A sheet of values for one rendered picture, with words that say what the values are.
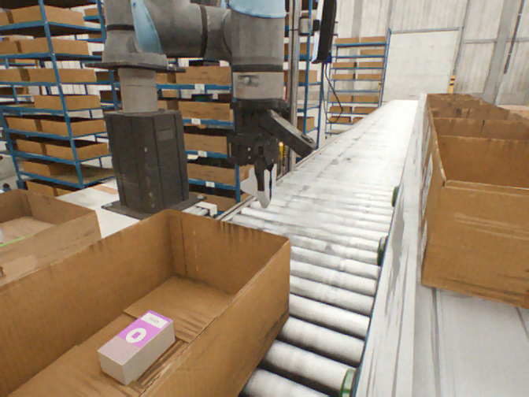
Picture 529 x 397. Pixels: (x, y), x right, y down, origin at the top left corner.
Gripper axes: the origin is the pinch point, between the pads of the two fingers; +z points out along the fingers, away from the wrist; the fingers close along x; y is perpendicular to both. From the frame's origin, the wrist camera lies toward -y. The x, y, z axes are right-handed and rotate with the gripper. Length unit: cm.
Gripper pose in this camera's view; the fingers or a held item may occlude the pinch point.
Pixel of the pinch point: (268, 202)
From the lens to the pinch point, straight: 64.2
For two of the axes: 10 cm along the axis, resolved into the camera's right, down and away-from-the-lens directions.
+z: 0.0, 9.3, 3.6
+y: -9.1, -1.5, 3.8
